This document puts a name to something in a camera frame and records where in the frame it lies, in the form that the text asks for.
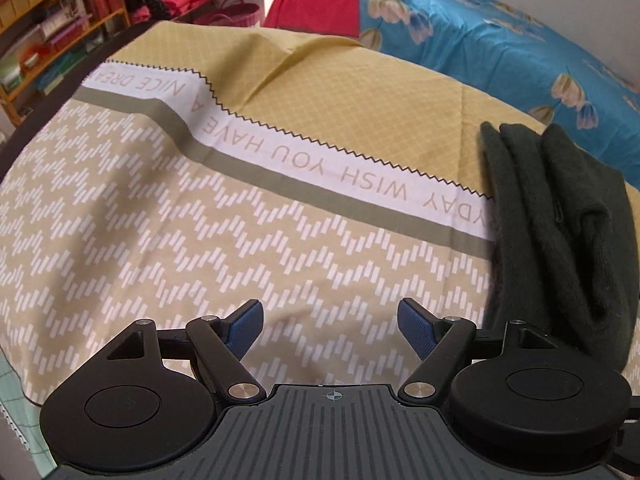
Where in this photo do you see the dark green knit sweater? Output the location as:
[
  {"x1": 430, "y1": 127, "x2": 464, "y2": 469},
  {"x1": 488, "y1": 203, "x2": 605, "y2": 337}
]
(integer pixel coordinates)
[{"x1": 479, "y1": 121, "x2": 640, "y2": 372}]

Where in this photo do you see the pink woven basket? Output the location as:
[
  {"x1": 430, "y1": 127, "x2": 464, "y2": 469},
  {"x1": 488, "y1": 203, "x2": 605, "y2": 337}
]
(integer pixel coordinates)
[{"x1": 199, "y1": 0, "x2": 262, "y2": 29}]

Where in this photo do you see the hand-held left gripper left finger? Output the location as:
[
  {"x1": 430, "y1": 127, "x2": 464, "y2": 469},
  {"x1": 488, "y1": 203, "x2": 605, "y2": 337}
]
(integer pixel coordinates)
[{"x1": 102, "y1": 300, "x2": 266, "y2": 405}]

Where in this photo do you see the beige yellow patterned bedsheet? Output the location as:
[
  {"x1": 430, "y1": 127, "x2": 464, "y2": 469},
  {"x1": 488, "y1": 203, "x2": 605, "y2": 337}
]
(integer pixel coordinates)
[{"x1": 0, "y1": 20, "x2": 551, "y2": 406}]

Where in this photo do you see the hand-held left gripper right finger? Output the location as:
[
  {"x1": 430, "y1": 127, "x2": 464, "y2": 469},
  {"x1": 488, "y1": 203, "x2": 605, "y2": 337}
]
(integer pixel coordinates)
[{"x1": 398, "y1": 298, "x2": 568, "y2": 403}]

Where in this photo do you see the blue floral blanket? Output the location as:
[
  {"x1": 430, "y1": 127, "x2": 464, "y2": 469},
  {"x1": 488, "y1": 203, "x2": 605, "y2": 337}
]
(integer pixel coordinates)
[{"x1": 357, "y1": 0, "x2": 640, "y2": 187}]

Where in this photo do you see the wooden storage shelf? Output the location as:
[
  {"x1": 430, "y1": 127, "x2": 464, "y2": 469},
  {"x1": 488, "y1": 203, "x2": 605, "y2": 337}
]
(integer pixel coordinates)
[{"x1": 0, "y1": 0, "x2": 132, "y2": 128}]

